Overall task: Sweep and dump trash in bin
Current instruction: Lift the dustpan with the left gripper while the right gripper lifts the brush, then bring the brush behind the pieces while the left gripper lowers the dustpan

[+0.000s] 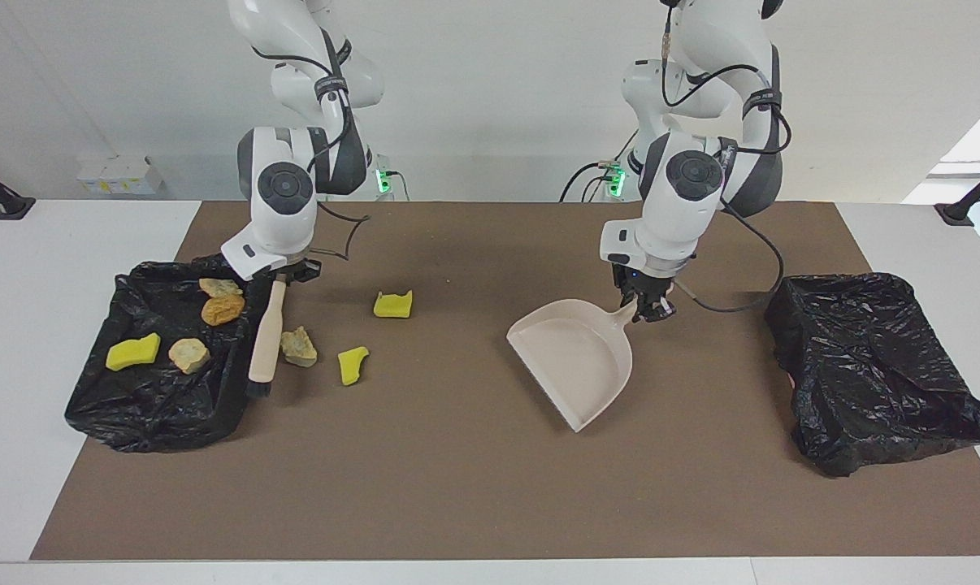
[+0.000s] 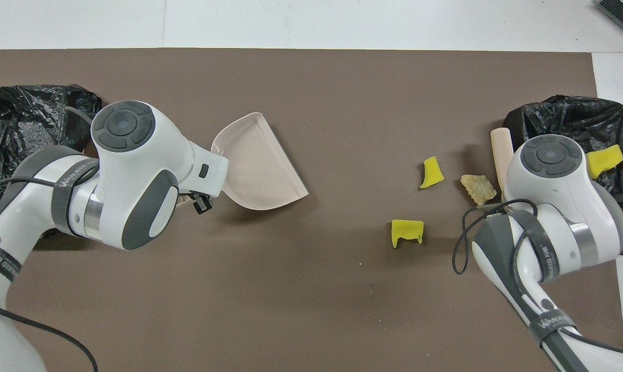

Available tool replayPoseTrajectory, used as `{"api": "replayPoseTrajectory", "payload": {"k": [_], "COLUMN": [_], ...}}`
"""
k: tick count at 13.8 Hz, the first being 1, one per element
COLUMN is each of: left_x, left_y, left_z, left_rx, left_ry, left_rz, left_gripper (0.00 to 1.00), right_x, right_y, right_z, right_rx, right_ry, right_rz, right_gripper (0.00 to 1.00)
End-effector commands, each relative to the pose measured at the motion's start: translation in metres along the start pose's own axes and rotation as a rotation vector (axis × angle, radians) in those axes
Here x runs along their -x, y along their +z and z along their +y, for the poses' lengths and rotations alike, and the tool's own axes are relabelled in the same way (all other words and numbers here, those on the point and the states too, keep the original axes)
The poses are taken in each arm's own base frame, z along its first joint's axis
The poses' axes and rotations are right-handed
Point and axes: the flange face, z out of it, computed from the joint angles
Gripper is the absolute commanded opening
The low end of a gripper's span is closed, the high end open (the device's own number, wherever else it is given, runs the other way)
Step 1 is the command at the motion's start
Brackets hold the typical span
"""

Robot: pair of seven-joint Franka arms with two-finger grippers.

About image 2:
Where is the beige plastic dustpan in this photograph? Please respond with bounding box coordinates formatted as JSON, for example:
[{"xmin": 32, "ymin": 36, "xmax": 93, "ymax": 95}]
[{"xmin": 176, "ymin": 112, "xmax": 310, "ymax": 211}]

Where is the notched yellow sponge piece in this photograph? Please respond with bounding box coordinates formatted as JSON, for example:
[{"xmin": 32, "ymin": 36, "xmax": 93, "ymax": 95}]
[{"xmin": 391, "ymin": 219, "xmax": 425, "ymax": 250}]

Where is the curved yellow sponge piece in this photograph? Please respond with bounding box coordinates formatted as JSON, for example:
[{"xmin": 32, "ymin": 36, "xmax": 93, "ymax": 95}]
[{"xmin": 419, "ymin": 156, "xmax": 445, "ymax": 190}]

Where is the pale fried dumpling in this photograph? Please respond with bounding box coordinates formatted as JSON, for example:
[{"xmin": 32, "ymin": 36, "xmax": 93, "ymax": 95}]
[{"xmin": 460, "ymin": 174, "xmax": 498, "ymax": 208}]

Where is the beige brush handle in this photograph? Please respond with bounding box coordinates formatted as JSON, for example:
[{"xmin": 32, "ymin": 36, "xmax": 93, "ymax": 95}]
[{"xmin": 490, "ymin": 128, "xmax": 514, "ymax": 194}]

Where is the yellow sponge chunk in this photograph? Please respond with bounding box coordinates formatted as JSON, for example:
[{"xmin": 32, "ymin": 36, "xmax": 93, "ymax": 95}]
[{"xmin": 585, "ymin": 144, "xmax": 623, "ymax": 180}]

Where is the black bag lined bin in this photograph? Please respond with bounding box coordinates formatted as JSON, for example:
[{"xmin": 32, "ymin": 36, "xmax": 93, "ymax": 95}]
[
  {"xmin": 502, "ymin": 95, "xmax": 623, "ymax": 256},
  {"xmin": 0, "ymin": 84, "xmax": 103, "ymax": 223}
]

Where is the brown table mat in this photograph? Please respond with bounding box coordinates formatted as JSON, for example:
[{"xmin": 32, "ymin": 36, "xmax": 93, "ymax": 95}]
[{"xmin": 0, "ymin": 48, "xmax": 623, "ymax": 372}]

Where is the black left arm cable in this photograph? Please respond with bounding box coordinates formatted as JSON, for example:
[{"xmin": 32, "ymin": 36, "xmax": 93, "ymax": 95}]
[{"xmin": 0, "ymin": 176, "xmax": 99, "ymax": 372}]

